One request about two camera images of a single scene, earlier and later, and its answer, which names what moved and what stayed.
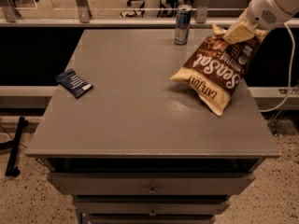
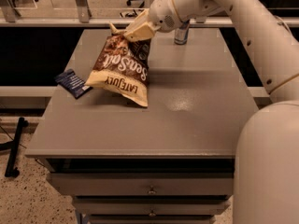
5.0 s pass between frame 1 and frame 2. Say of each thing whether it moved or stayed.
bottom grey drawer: stayed
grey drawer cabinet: stayed
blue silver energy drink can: stayed
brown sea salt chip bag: moved
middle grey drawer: stayed
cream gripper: moved
